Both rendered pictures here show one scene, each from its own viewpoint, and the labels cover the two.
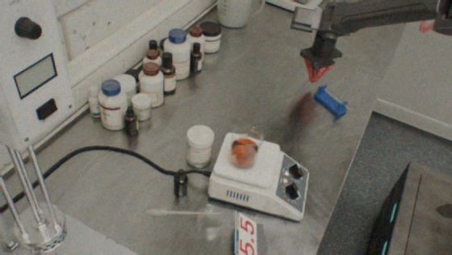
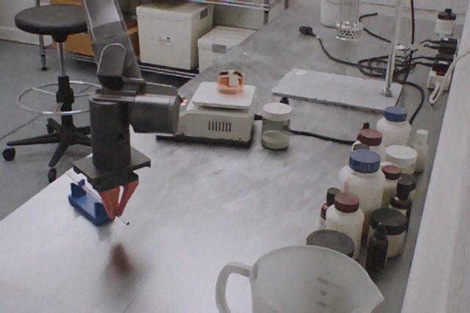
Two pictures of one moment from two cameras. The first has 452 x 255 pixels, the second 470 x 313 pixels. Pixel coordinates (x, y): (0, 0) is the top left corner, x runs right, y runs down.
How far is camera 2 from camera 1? 1.83 m
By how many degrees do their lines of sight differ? 110
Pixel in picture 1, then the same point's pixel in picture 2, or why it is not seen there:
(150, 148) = (330, 148)
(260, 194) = not seen: hidden behind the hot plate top
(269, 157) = (203, 93)
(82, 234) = (344, 100)
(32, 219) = (354, 22)
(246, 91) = (230, 211)
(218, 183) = not seen: hidden behind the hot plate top
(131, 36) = (436, 170)
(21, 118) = not seen: outside the picture
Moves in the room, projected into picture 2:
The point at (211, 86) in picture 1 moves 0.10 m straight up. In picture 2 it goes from (289, 212) to (294, 159)
